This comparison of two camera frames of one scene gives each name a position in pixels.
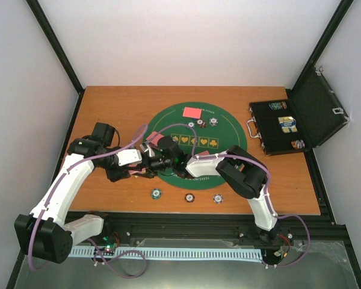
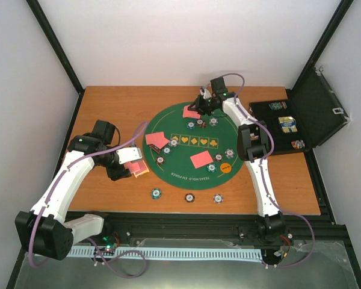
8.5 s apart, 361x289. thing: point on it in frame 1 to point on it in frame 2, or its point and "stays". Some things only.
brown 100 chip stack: (189, 197) stays
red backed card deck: (133, 168) stays
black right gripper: (145, 159) to (198, 105)
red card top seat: (192, 112) stays
